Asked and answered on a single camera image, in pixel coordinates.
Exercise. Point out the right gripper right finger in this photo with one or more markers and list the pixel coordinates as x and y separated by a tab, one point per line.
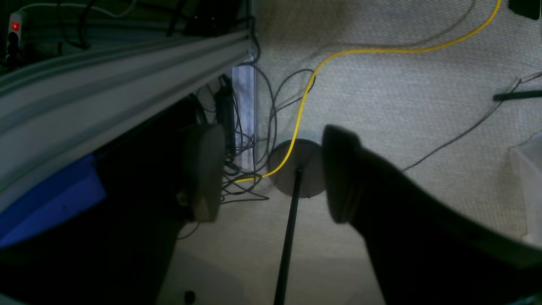
422	251

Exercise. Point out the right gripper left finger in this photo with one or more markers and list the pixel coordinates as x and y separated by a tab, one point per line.
201	172

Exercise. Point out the round black stand base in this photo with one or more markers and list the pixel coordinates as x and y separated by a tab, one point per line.
306	157

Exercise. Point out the black stand pole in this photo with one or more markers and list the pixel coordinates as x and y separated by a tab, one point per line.
284	266

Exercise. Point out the blue box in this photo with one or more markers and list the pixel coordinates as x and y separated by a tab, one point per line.
57	199

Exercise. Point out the translucent plastic bin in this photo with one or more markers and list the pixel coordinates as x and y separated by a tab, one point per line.
526	160

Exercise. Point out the power strip red light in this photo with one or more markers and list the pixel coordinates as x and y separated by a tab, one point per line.
14	39

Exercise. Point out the aluminium table frame rail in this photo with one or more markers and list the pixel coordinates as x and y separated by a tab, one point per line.
57	111

